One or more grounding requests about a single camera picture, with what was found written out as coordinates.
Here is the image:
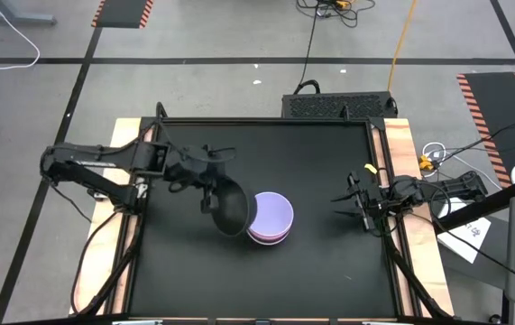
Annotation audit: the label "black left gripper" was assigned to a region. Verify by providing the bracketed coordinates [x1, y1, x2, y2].
[166, 146, 222, 214]

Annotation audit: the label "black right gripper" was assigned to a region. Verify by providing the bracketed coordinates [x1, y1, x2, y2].
[331, 171, 393, 231]

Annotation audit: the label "black ribbed bowl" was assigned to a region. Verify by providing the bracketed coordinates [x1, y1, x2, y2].
[210, 175, 252, 238]

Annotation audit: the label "purple ribbed bowl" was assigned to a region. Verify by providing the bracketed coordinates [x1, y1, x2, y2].
[248, 190, 295, 241]

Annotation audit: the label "wooden side board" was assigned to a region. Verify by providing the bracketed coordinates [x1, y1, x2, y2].
[372, 117, 455, 317]
[70, 117, 155, 316]

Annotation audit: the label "white ribbed bowl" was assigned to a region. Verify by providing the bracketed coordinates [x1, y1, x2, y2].
[248, 232, 288, 247]

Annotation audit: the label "black computer case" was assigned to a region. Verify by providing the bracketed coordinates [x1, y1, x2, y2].
[281, 91, 399, 120]

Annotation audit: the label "white paper sheet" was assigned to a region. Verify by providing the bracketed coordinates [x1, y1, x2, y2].
[437, 198, 492, 265]

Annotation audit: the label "black hazard-striped floor mat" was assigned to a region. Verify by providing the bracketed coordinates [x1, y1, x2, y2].
[456, 71, 515, 190]
[91, 0, 155, 30]

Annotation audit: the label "grey desk foot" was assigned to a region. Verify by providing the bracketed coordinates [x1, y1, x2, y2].
[0, 0, 57, 26]

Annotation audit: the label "black aluminium table frame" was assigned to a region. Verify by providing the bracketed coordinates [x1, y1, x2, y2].
[69, 101, 456, 325]

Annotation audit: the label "white coiled cable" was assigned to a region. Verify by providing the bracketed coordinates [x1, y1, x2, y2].
[421, 142, 504, 190]

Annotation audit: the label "thin black cable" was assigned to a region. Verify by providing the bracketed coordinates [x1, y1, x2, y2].
[437, 117, 515, 164]

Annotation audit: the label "long black cable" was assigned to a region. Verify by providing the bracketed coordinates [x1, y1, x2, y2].
[293, 6, 322, 96]

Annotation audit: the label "yellow cable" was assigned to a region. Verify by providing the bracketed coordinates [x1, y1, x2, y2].
[387, 0, 418, 94]

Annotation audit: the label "white floor cable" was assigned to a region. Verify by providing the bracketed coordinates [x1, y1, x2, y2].
[0, 0, 41, 71]

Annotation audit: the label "tangled black cables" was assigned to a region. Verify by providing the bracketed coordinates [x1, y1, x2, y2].
[296, 0, 376, 29]

